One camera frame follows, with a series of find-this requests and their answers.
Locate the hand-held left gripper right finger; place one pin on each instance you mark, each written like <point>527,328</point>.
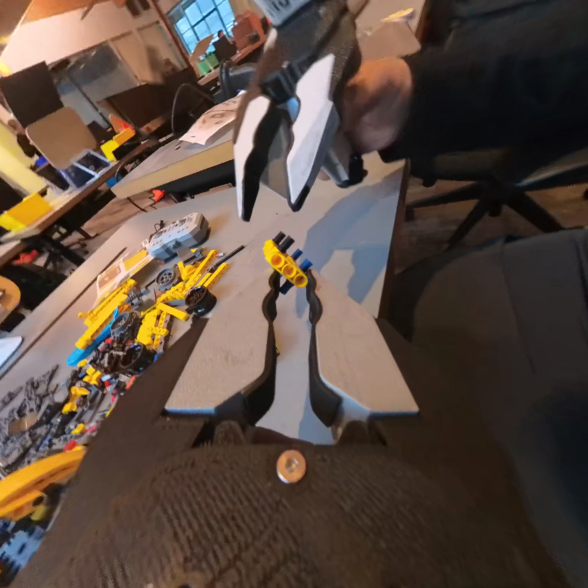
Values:
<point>363,367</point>

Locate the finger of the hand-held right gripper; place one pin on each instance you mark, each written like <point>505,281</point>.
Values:
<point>250,138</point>
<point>317,124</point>

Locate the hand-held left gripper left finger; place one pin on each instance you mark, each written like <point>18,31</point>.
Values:
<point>225,358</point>

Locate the yellow toy panel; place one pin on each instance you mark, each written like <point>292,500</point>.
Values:
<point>287,266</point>

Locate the person's right forearm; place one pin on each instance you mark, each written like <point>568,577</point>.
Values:
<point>482,92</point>

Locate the neighbouring grey desk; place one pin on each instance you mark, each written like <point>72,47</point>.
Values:
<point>174,165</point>

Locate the person's right hand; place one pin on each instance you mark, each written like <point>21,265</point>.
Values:
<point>381,105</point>

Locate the white printed paper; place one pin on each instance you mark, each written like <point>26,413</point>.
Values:
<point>213,119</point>

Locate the black toy wheel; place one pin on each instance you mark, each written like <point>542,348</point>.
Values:
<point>200,301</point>
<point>135,358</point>

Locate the grey toy wheel hub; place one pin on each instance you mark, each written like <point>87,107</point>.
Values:
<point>166,279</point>
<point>124,325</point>

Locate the large paned window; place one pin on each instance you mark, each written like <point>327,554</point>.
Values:
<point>202,23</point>

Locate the grey toy battery box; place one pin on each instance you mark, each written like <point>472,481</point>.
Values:
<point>177,236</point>

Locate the yellow storage bin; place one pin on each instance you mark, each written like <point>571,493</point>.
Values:
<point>27,211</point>
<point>117,144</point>

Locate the pile of loose toy bricks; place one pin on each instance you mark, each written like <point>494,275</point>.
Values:
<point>92,367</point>

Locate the printed paper sheet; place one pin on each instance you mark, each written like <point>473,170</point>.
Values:
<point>121,271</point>

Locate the blue curved toy panel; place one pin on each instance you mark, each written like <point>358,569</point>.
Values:
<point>87,351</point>

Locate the tan square panel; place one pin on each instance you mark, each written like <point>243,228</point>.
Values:
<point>59,138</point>

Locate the long work table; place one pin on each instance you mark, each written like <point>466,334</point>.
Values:
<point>69,197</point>

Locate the white instruction manual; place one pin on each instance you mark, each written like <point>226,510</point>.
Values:
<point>9,351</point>

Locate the black monitor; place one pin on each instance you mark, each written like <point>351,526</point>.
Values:
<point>27,92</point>

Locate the partly built yellow toy vehicle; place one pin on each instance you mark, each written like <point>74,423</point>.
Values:
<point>32,482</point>

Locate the yellow beam frame assembly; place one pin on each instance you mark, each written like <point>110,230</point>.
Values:
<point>105,312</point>

